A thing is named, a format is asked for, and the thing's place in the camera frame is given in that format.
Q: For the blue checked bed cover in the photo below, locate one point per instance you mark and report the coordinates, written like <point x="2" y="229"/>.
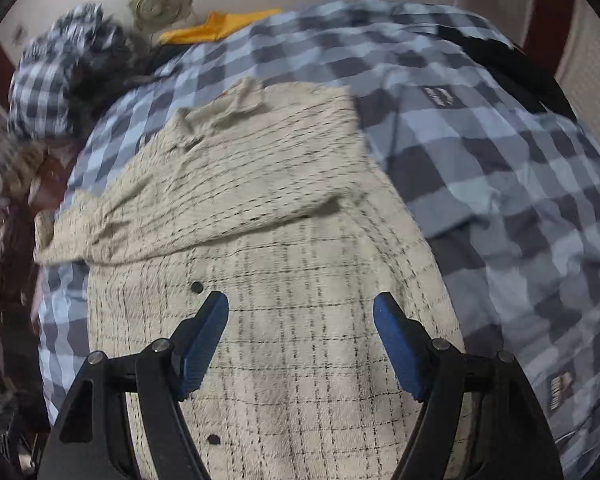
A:
<point x="504" y="183"/>

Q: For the beige box fan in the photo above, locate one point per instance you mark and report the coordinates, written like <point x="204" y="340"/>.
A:
<point x="154" y="15"/>

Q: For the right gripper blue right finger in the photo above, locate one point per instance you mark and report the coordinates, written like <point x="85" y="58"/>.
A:
<point x="509" y="437"/>

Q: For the blue checked pillow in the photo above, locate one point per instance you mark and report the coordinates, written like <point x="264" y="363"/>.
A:
<point x="59" y="75"/>

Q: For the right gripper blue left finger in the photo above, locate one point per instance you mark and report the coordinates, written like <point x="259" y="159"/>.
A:
<point x="91" y="438"/>

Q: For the cream tweed checked garment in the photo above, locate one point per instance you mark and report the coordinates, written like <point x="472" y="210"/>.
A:
<point x="266" y="194"/>

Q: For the yellow cloth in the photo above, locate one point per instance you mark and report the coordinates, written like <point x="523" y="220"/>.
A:
<point x="218" y="26"/>

